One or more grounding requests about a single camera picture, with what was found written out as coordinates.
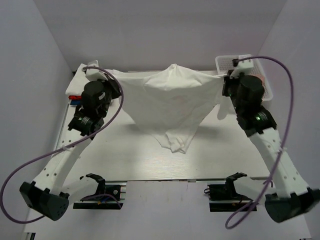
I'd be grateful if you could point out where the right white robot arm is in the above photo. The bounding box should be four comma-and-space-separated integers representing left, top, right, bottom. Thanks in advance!
222, 70, 320, 223

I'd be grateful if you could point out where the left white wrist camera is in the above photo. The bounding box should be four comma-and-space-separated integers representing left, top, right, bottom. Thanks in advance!
85, 68, 108, 82

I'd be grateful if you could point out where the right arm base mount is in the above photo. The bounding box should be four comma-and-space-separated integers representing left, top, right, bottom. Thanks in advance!
203, 172, 262, 213

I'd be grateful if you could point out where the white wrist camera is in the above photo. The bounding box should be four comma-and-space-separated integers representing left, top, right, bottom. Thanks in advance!
227, 58, 254, 79
85, 68, 108, 82

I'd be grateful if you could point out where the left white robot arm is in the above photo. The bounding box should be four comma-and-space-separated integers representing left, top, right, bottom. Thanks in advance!
19, 79, 121, 221

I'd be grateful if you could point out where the folded red t-shirt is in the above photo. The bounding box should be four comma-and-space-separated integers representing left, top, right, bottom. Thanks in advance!
68, 95, 82, 101

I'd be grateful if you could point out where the folded blue t-shirt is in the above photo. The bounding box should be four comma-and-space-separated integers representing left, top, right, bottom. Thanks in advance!
70, 100, 81, 106

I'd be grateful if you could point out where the white plastic basket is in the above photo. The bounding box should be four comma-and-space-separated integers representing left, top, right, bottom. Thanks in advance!
215, 54, 273, 102

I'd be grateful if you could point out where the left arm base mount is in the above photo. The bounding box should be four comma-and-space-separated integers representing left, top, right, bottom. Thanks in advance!
72, 173, 127, 210

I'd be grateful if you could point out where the white t-shirt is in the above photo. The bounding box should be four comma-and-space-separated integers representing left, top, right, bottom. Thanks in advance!
65, 63, 89, 96
112, 64, 224, 154

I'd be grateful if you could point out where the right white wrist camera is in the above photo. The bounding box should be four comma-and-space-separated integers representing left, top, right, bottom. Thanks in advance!
227, 58, 254, 79

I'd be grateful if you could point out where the pink crumpled t-shirt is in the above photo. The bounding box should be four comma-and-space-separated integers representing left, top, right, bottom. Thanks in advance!
257, 75, 265, 83

